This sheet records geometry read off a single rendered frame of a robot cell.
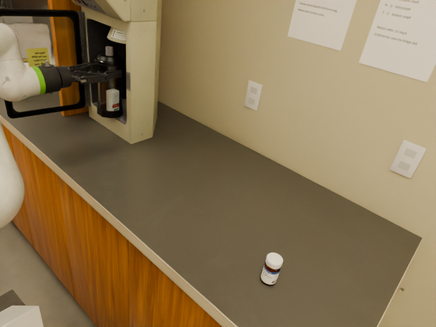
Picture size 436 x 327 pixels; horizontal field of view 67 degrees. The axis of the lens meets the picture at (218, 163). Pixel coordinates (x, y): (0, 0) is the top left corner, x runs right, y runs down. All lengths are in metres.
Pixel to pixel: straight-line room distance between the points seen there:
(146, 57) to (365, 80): 0.77
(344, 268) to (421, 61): 0.64
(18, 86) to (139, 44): 0.41
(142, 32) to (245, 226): 0.76
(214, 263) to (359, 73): 0.77
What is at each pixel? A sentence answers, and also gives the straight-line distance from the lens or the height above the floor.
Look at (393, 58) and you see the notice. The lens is 1.19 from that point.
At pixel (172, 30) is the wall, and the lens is 1.74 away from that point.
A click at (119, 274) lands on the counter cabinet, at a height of 0.64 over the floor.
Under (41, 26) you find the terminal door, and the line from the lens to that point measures 1.47.
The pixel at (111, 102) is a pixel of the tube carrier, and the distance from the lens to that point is 1.41.
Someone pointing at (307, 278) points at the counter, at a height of 0.94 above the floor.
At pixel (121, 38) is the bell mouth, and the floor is 1.33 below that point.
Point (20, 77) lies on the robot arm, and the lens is 1.23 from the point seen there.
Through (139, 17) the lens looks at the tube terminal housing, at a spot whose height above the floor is 1.42.
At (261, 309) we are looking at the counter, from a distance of 0.86.
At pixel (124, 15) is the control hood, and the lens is 1.23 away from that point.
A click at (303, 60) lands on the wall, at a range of 1.30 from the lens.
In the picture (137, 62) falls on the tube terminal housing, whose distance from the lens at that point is 1.29.
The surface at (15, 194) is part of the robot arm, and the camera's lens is 0.54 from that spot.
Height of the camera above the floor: 1.62
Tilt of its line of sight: 31 degrees down
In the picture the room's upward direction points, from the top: 9 degrees clockwise
